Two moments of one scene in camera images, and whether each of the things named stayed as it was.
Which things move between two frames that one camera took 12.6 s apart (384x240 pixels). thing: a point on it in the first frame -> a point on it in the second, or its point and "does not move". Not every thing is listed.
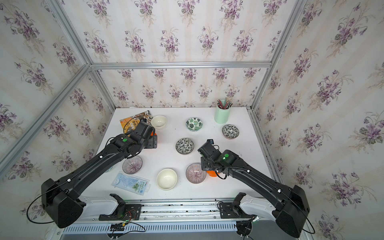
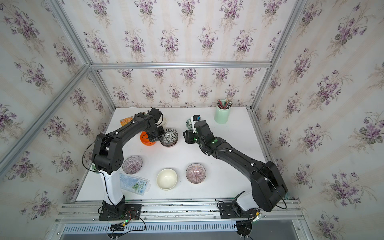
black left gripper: (153, 140) -> (152, 137)
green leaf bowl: (194, 124) does not move
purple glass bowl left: (132, 165) does not move
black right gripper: (204, 167) -> (187, 136)
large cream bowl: (166, 179) does not move
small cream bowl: (159, 121) does not move
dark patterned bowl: (184, 146) -> (170, 137)
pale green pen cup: (222, 112) does not move
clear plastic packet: (135, 184) does not move
